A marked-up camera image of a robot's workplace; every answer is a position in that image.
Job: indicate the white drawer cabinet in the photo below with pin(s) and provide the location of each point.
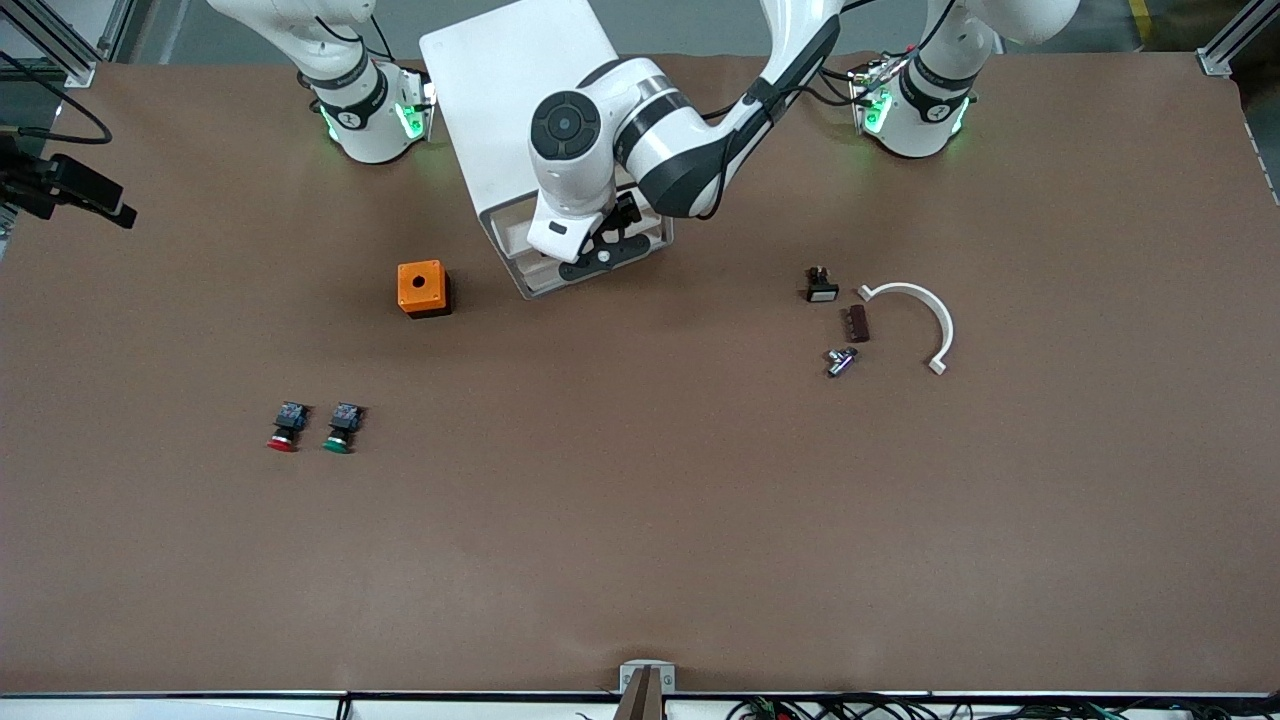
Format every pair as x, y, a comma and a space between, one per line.
500, 90

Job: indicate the white table edge rail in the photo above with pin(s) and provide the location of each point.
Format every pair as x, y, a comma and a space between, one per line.
200, 710

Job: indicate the black switch with white face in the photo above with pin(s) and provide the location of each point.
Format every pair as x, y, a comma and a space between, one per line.
822, 288

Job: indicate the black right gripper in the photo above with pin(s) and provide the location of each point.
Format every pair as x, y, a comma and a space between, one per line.
17, 168

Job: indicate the silver metal connector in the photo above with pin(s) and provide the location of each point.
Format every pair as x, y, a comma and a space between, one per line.
841, 362

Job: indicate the dark brown terminal block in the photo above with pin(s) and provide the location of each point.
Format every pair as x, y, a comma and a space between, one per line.
857, 323

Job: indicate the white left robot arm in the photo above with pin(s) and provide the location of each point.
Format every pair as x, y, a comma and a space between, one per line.
575, 170

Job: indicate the red push button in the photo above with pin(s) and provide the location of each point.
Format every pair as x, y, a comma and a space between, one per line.
287, 425

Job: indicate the orange button enclosure box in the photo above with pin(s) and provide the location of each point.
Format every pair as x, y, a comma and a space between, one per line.
420, 285

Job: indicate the green push button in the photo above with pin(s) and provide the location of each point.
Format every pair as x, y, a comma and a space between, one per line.
343, 427

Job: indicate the white plastic drawer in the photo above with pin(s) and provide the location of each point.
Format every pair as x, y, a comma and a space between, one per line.
525, 240

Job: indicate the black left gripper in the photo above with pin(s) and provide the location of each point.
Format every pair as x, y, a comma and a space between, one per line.
627, 212

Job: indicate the aluminium frame profile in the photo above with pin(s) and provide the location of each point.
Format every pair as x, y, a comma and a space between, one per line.
1215, 60
70, 58

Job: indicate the grey metal bracket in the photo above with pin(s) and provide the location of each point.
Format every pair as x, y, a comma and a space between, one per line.
647, 675

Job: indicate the brown pointed post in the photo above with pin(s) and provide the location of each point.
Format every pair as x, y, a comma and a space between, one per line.
640, 705

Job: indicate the white curved plastic clip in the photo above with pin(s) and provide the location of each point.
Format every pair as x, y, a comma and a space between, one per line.
945, 325

